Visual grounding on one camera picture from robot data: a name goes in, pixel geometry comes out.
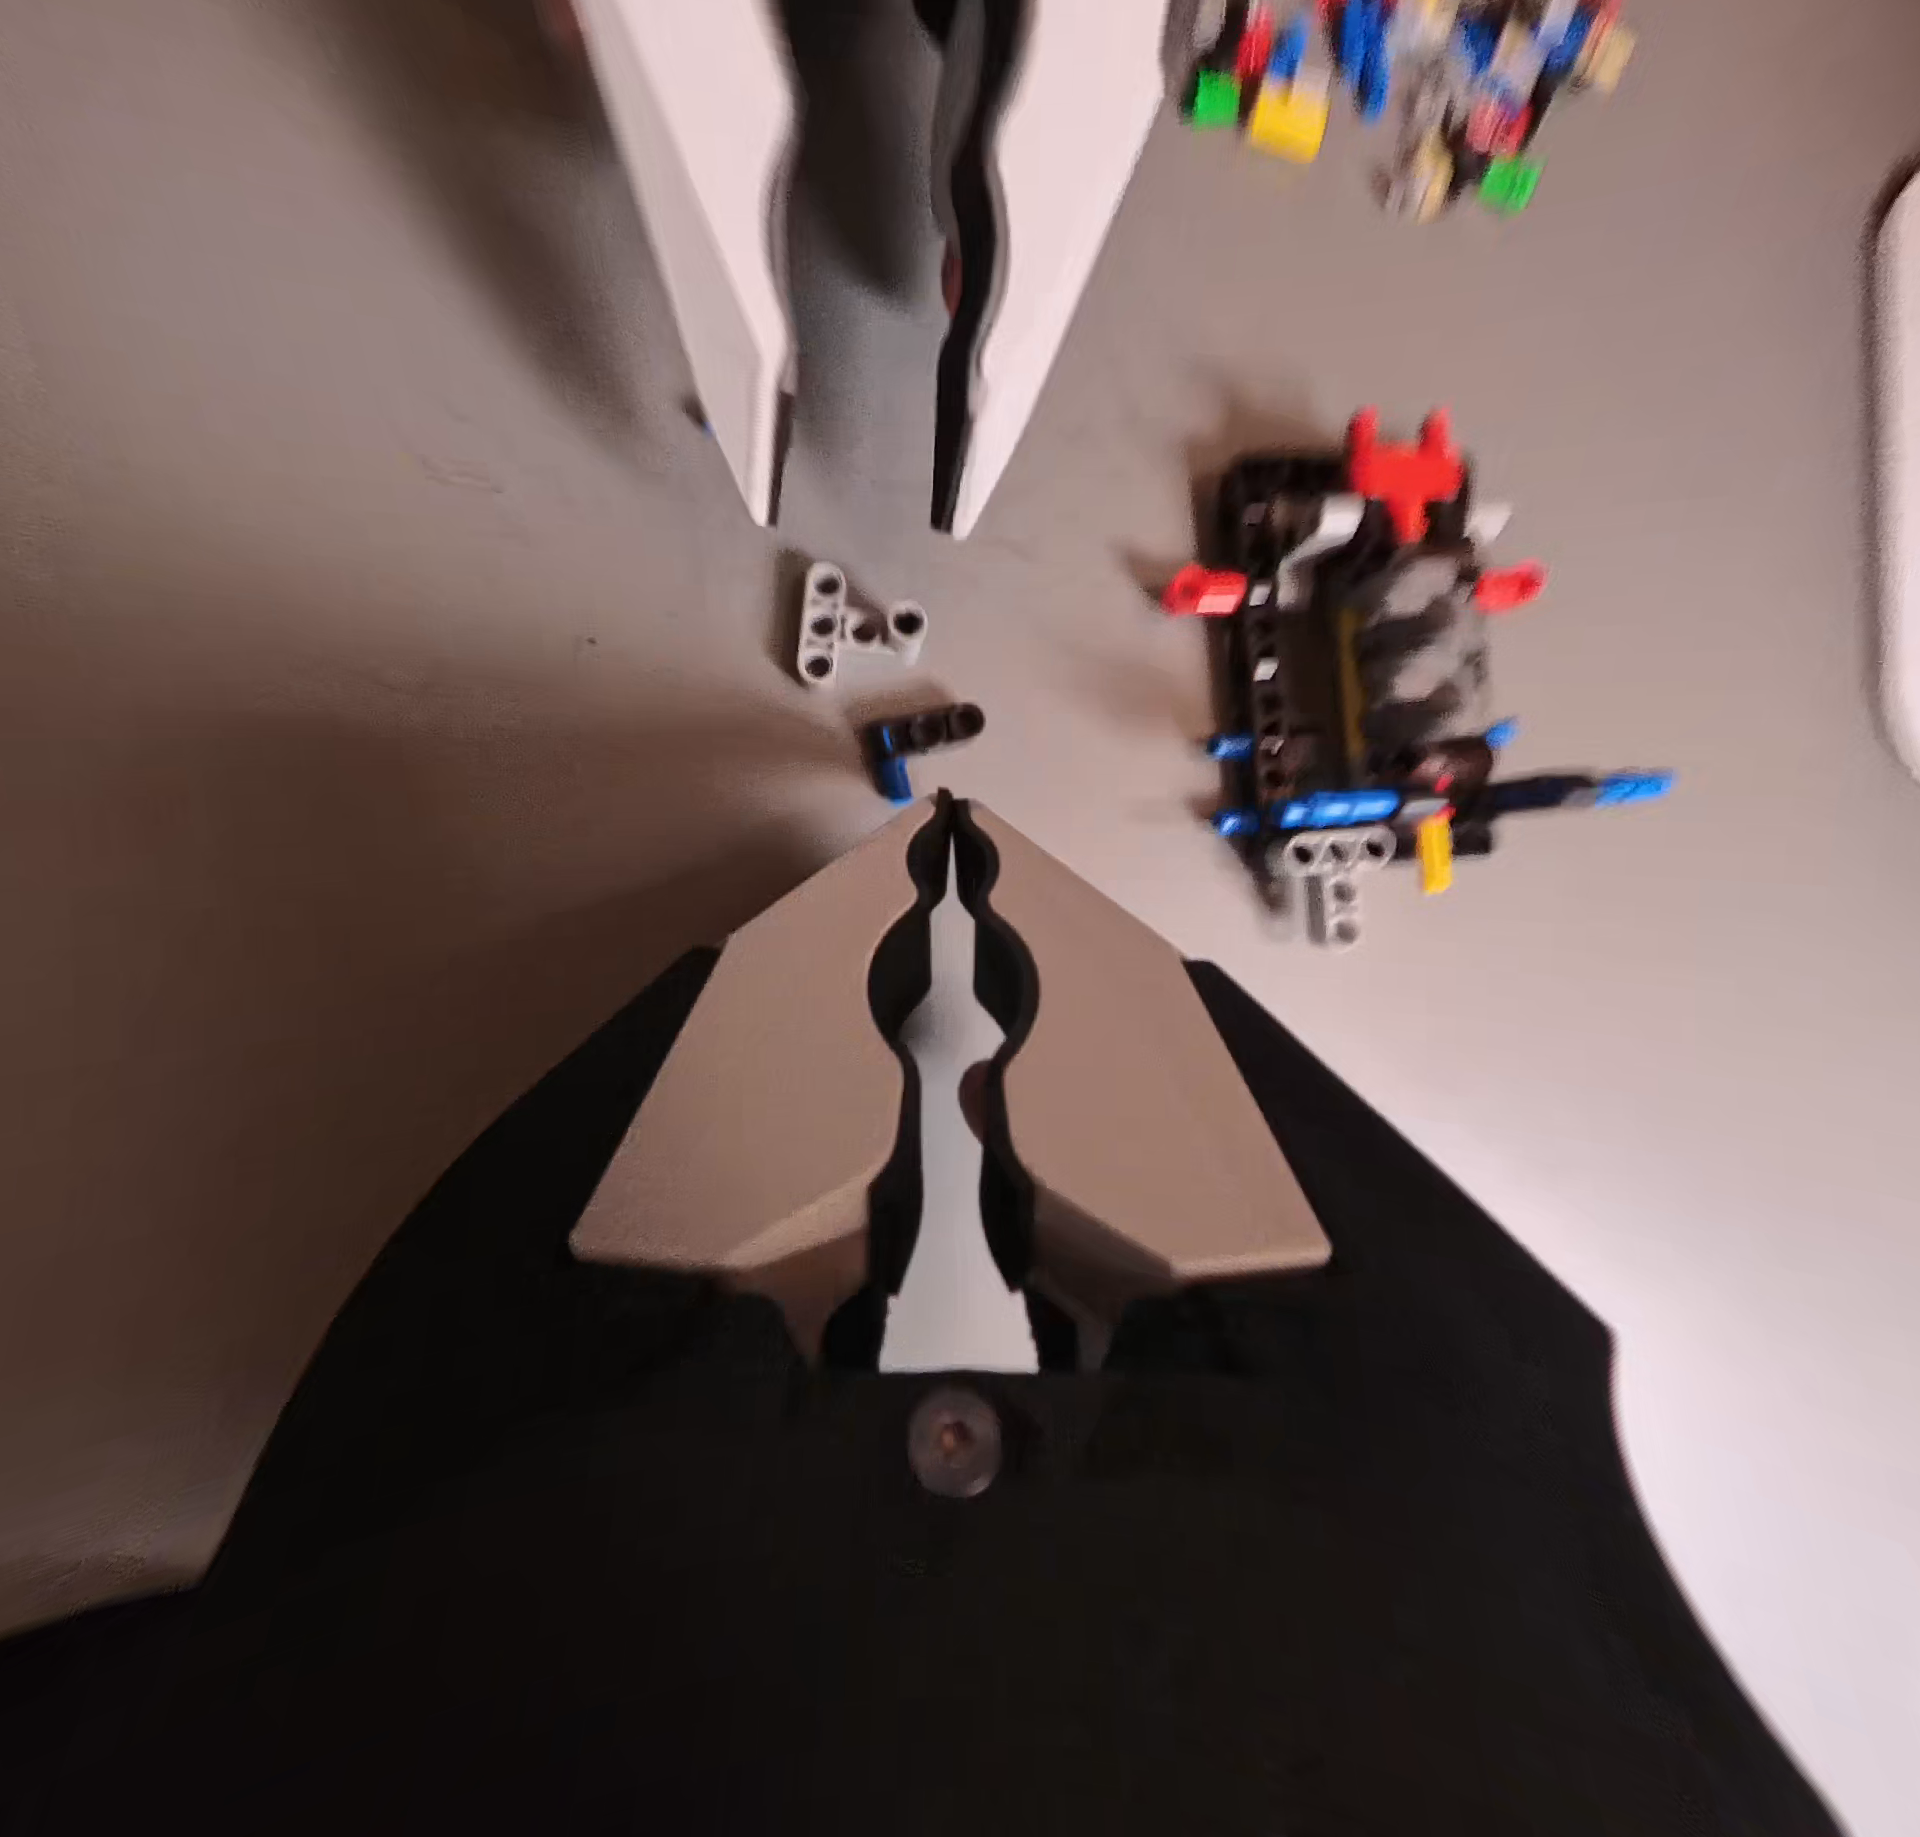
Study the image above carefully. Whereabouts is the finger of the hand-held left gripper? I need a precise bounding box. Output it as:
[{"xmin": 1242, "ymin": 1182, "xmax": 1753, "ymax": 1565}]
[
  {"xmin": 547, "ymin": 0, "xmax": 824, "ymax": 529},
  {"xmin": 929, "ymin": 0, "xmax": 1189, "ymax": 537}
]

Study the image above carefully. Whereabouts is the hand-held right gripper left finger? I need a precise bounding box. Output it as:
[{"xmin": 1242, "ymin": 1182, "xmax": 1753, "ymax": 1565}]
[{"xmin": 569, "ymin": 791, "xmax": 949, "ymax": 1365}]

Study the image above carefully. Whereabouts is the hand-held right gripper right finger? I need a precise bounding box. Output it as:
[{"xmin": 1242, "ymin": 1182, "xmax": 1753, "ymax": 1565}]
[{"xmin": 952, "ymin": 791, "xmax": 1334, "ymax": 1371}]

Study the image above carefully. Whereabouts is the black lego beam blue pin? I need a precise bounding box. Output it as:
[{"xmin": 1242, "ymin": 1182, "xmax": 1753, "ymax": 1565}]
[{"xmin": 857, "ymin": 701, "xmax": 990, "ymax": 802}]

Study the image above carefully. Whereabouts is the pile of loose lego pieces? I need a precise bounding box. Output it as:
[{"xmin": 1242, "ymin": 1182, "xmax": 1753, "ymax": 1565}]
[{"xmin": 1167, "ymin": 0, "xmax": 1652, "ymax": 225}]

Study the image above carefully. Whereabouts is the lego engine assembly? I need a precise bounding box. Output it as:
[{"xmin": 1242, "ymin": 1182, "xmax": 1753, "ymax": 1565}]
[{"xmin": 1162, "ymin": 402, "xmax": 1680, "ymax": 956}]

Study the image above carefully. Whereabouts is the white rounded object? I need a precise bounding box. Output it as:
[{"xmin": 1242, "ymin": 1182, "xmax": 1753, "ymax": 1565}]
[{"xmin": 1860, "ymin": 157, "xmax": 1920, "ymax": 779}]

